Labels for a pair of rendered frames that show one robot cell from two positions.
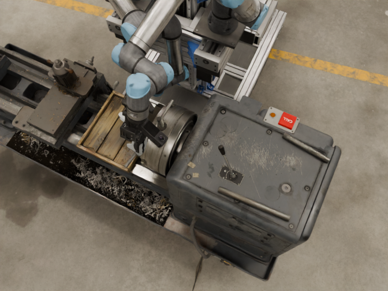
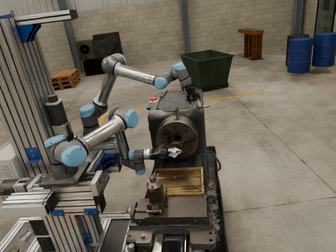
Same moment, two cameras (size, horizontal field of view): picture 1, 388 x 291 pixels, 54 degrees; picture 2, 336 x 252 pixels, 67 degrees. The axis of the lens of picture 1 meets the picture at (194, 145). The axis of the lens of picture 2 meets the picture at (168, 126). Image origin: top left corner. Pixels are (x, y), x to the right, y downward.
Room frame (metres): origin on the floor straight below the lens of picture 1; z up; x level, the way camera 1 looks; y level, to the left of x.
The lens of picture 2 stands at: (1.28, 1.74, 1.96)
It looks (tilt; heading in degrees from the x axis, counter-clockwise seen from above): 24 degrees down; 251
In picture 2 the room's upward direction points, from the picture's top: 7 degrees counter-clockwise
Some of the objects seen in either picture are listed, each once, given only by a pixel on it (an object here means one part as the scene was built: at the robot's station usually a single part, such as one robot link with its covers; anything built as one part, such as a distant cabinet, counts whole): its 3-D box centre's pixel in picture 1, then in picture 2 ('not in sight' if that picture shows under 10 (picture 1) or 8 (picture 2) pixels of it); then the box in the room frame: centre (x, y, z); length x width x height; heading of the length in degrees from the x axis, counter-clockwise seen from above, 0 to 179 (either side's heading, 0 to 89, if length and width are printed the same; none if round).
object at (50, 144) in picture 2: not in sight; (58, 148); (1.47, 0.30, 1.33); 0.13 x 0.12 x 0.14; 119
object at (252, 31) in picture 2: not in sight; (249, 43); (-5.28, -6.68, 0.50); 1.61 x 0.44 x 1.00; 72
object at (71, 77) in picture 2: not in sight; (64, 79); (1.64, -8.03, 0.22); 1.25 x 0.86 x 0.44; 75
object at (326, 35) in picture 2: not in sight; (324, 49); (-5.61, -3.75, 0.44); 0.59 x 0.59 x 0.88
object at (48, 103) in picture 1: (64, 96); (168, 209); (0.98, 0.66, 0.95); 0.43 x 0.17 x 0.05; 153
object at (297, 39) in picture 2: not in sight; (299, 55); (-4.66, -3.73, 0.44); 0.59 x 0.59 x 0.88
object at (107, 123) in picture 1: (120, 130); (177, 182); (0.81, 0.38, 0.89); 0.36 x 0.30 x 0.04; 153
